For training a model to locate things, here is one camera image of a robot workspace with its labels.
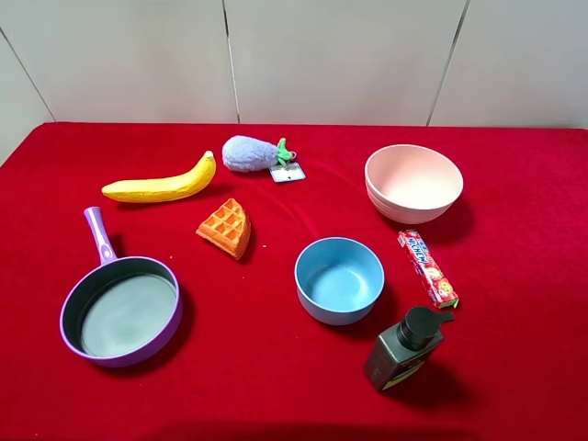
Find orange toy waffle wedge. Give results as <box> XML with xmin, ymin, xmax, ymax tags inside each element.
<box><xmin>196</xmin><ymin>198</ymin><xmax>252</xmax><ymax>260</ymax></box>

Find white product tag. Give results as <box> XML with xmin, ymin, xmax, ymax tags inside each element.
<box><xmin>269</xmin><ymin>163</ymin><xmax>306</xmax><ymax>183</ymax></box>

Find dark pump bottle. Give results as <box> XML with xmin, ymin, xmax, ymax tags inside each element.
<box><xmin>364</xmin><ymin>306</ymin><xmax>455</xmax><ymax>391</ymax></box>

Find blue bowl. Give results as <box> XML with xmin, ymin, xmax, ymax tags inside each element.
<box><xmin>294</xmin><ymin>237</ymin><xmax>385</xmax><ymax>326</ymax></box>

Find purple toy frying pan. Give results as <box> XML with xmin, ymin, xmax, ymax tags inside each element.
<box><xmin>60</xmin><ymin>207</ymin><xmax>183</xmax><ymax>368</ymax></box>

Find red candy stick pack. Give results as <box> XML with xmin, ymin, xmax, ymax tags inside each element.
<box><xmin>398</xmin><ymin>230</ymin><xmax>459</xmax><ymax>309</ymax></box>

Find yellow toy banana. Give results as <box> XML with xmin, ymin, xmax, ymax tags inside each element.
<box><xmin>101</xmin><ymin>151</ymin><xmax>217</xmax><ymax>203</ymax></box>

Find red tablecloth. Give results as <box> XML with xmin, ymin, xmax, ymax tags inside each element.
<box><xmin>1</xmin><ymin>123</ymin><xmax>587</xmax><ymax>440</ymax></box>

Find grey plush eggplant toy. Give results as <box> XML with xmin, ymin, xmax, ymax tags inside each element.
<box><xmin>221</xmin><ymin>135</ymin><xmax>278</xmax><ymax>173</ymax></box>

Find pink bowl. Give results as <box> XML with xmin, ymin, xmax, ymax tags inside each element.
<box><xmin>364</xmin><ymin>144</ymin><xmax>464</xmax><ymax>225</ymax></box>

